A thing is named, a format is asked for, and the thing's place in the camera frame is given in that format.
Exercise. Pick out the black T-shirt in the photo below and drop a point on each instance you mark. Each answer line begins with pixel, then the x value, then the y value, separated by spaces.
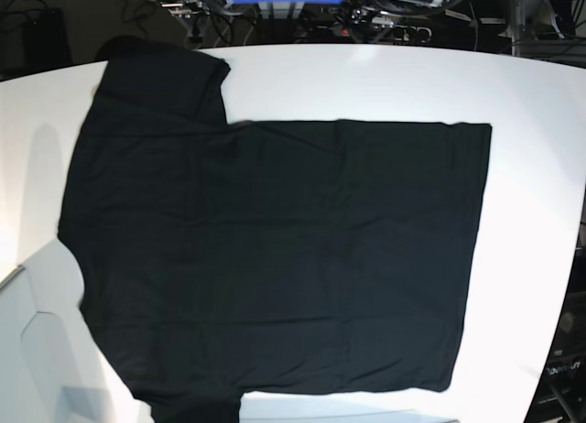
pixel 290 257

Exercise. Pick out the black power strip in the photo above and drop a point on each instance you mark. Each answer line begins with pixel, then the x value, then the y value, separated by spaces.
pixel 398 35

